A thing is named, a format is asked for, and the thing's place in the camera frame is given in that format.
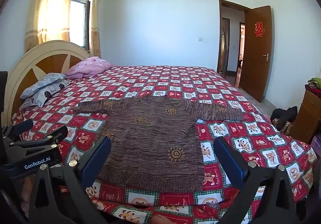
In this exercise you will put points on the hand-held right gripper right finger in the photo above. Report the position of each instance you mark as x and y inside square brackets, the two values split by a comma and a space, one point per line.
[230, 163]

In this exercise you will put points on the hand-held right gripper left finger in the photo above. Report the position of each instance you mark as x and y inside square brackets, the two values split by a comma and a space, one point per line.
[95, 161]

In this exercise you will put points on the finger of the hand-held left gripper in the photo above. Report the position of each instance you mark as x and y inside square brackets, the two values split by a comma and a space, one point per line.
[54, 135]
[21, 127]

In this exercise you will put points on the brown knitted sweater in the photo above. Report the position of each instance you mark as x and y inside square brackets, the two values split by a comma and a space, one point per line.
[155, 138]

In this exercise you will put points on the pile of clothes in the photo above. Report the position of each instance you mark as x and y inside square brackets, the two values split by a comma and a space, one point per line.
[314, 83]

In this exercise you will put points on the striped pillow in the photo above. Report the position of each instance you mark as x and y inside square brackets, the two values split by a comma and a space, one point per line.
[32, 101]

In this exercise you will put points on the red checkered printed blanket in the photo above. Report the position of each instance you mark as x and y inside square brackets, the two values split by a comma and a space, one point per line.
[250, 138]

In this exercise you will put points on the grey patterned pillow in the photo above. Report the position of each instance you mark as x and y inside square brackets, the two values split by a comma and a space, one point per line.
[42, 86]

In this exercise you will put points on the cream and wood headboard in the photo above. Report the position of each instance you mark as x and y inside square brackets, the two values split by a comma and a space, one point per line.
[30, 63]

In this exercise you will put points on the black bag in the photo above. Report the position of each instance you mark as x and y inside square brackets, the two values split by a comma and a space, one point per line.
[283, 116]

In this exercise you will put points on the pink pillow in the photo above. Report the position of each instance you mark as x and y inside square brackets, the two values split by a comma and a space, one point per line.
[87, 67]

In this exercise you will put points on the wooden cabinet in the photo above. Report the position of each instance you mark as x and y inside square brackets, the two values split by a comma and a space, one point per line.
[307, 116]

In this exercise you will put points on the brown wooden door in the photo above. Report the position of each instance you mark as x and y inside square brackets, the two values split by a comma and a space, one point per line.
[257, 53]

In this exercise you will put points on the narrow yellow curtain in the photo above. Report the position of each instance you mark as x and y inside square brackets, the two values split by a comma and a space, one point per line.
[95, 15]

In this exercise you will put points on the window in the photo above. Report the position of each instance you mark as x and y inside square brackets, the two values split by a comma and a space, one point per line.
[80, 10]

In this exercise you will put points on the wide yellow curtain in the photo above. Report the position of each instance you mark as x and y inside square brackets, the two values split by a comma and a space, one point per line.
[52, 3]

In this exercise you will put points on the red paper door decoration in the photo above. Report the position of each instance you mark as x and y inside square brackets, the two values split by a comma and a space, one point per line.
[258, 29]

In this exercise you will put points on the brown door frame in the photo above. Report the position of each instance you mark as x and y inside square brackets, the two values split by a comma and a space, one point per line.
[220, 35]

